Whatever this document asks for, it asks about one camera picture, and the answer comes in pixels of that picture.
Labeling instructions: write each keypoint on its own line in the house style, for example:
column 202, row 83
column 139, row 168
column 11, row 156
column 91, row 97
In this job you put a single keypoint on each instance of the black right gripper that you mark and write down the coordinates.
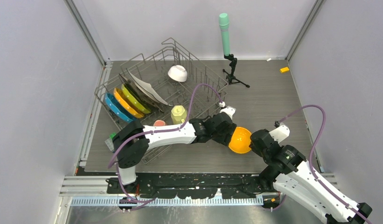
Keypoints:
column 254, row 148

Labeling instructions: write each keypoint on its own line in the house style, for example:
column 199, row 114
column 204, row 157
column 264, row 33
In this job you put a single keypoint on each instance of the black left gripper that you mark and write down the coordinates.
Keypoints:
column 226, row 138

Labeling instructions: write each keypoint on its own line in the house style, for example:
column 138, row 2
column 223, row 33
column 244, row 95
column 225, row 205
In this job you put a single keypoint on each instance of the orange bowl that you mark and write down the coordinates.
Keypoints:
column 240, row 141

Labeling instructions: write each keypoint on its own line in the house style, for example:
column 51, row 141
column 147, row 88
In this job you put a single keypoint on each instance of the yellow green mug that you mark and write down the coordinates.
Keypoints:
column 178, row 114

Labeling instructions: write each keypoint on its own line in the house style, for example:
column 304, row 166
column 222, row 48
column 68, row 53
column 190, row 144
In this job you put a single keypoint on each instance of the white bowl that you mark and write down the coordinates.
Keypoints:
column 178, row 73

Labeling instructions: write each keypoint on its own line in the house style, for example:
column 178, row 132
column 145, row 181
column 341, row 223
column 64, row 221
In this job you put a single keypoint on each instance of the square floral plate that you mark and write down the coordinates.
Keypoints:
column 142, row 94

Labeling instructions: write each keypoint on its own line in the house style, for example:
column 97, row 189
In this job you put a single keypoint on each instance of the green polka dot plate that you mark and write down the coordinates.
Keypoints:
column 134, row 101

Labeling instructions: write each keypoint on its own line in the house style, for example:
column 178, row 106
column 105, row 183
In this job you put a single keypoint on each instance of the orange polka dot plate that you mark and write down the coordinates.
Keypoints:
column 120, row 97

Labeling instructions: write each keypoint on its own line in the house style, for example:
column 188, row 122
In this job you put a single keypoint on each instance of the blue polka dot plate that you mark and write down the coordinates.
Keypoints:
column 117, row 108

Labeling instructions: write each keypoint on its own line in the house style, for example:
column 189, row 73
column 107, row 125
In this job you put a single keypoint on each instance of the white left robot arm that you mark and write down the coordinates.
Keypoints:
column 133, row 141

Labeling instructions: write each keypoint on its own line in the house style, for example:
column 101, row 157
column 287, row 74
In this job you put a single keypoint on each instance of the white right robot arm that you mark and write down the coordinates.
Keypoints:
column 289, row 172

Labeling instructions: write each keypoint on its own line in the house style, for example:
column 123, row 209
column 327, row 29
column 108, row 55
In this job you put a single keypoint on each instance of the small yellow block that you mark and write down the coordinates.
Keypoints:
column 284, row 70

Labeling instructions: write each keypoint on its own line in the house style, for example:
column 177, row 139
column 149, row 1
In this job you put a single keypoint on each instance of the green microphone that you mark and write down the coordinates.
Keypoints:
column 224, row 26

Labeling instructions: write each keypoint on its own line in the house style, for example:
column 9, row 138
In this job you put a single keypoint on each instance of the blue green toy blocks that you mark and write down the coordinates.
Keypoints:
column 109, row 142

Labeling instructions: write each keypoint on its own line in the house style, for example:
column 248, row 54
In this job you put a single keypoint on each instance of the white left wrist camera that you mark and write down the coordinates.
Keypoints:
column 230, row 111

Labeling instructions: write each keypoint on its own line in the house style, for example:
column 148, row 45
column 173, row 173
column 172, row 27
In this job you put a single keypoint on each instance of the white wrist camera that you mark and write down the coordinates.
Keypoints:
column 230, row 111
column 280, row 133

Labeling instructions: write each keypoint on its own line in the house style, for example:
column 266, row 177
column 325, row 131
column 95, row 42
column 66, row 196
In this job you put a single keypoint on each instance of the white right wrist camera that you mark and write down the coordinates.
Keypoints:
column 280, row 133

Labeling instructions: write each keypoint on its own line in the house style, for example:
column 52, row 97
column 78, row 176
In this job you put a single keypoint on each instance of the grey wire dish rack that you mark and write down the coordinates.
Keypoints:
column 199, row 95

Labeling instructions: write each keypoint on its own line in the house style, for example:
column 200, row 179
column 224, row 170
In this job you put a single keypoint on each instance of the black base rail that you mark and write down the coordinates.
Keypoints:
column 197, row 185

